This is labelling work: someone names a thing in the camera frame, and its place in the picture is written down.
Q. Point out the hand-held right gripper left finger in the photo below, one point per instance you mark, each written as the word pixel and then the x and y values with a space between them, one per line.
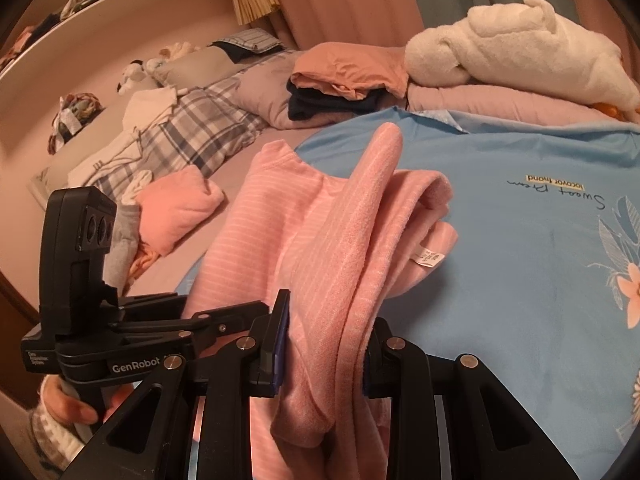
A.
pixel 280 345

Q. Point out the blue striped cloth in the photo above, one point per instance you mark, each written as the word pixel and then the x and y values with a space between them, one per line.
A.
pixel 255 40

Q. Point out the wooden bed frame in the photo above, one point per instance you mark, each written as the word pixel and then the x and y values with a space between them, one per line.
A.
pixel 20 330

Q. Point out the person's left hand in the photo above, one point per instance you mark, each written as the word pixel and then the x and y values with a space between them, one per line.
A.
pixel 67 404

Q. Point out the small white garment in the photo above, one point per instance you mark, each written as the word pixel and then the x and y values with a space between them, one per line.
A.
pixel 136 187

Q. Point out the pink long-sleeve shirt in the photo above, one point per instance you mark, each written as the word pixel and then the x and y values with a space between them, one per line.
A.
pixel 320 260

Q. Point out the white wall shelf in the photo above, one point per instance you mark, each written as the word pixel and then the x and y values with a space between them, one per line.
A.
pixel 100 5

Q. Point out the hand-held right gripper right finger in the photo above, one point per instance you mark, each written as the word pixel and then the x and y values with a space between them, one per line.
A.
pixel 395 360

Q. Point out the folded dark navy clothes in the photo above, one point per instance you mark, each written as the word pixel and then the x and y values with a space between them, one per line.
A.
pixel 320 106

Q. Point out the folded salmon pink clothes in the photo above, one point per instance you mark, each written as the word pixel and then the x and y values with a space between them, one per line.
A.
pixel 350 65

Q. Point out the folded pink quilt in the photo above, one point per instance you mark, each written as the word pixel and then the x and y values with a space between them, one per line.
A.
pixel 500 102

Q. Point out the folded pink fleece garment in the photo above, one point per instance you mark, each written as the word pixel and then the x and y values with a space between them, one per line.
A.
pixel 175 205

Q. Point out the mauve pillow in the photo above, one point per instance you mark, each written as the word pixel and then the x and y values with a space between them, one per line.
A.
pixel 260 85

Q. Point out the floral patterned cloth bundle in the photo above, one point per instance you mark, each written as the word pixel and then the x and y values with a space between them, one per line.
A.
pixel 75 120

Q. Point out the grey garment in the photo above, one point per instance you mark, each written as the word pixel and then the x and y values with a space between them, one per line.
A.
pixel 122 240

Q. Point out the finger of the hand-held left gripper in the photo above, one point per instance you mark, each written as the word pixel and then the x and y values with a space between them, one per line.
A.
pixel 160 303
pixel 225 319

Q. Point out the pink curtain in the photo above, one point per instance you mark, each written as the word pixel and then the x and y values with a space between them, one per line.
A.
pixel 340 0

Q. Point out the grey-green pillow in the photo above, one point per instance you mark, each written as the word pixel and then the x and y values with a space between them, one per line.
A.
pixel 195 67

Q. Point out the plush dog toy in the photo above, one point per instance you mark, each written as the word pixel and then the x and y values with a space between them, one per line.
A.
pixel 132 72

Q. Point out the blue floral duvet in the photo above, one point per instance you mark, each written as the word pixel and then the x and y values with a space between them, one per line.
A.
pixel 500 285

